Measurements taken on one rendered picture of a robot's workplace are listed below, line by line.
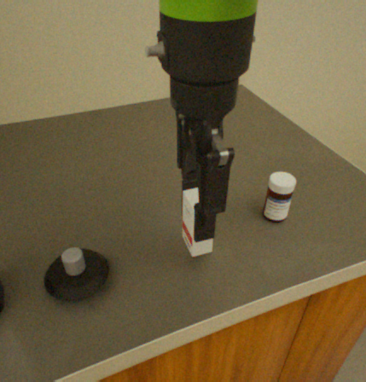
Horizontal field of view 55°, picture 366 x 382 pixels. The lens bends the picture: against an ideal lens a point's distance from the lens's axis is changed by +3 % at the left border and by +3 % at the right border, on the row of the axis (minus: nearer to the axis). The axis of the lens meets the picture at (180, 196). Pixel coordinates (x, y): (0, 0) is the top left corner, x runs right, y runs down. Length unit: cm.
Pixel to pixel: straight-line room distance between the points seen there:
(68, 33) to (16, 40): 12
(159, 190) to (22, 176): 29
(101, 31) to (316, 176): 63
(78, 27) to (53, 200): 46
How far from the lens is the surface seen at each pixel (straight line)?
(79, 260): 52
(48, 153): 87
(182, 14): 34
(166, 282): 55
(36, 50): 100
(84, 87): 104
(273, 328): 73
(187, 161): 47
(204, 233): 50
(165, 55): 37
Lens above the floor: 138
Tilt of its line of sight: 40 degrees down
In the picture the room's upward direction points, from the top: straight up
